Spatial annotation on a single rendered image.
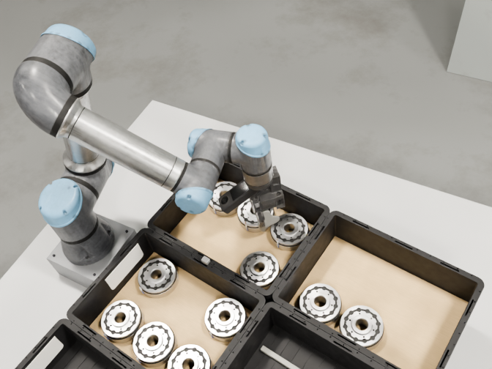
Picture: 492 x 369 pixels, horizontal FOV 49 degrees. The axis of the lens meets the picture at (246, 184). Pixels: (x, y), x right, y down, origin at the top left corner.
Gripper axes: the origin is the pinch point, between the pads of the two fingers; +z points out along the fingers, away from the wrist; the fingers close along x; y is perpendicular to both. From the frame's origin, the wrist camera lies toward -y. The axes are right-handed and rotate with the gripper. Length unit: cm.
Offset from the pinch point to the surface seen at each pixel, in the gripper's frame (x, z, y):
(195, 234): 3.8, 2.0, -17.5
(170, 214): 8.7, -3.8, -22.4
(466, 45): 112, 68, 142
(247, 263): -11.8, -1.2, -6.7
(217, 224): 5.0, 2.0, -11.0
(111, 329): -18.0, -1.2, -43.8
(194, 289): -12.6, 2.0, -21.8
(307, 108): 117, 85, 55
